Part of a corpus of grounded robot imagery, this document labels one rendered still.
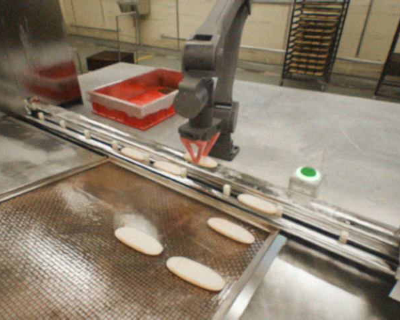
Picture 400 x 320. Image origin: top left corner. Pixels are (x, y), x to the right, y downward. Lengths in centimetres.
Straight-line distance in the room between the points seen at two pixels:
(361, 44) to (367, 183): 414
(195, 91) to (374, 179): 63
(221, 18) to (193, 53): 14
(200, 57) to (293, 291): 49
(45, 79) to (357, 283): 122
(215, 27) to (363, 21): 437
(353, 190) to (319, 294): 37
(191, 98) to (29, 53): 85
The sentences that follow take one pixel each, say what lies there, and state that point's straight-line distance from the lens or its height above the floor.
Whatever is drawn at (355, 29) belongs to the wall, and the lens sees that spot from 500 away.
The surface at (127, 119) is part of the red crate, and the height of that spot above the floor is 85.
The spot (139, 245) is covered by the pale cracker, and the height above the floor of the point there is 93.
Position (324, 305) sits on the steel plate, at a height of 82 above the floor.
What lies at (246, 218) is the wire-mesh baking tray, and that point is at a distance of 62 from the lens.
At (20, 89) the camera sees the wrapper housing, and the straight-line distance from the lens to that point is 129.
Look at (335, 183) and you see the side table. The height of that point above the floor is 82.
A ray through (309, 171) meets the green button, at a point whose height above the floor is 91.
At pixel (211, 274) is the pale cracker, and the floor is 93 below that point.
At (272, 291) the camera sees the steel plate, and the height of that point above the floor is 82.
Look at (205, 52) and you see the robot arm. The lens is 60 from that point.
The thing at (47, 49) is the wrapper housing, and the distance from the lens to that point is 133.
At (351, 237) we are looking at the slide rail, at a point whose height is 85.
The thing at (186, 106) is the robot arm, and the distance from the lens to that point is 56.
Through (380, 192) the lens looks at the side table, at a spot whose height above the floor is 82.
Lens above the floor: 132
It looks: 32 degrees down
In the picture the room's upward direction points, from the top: straight up
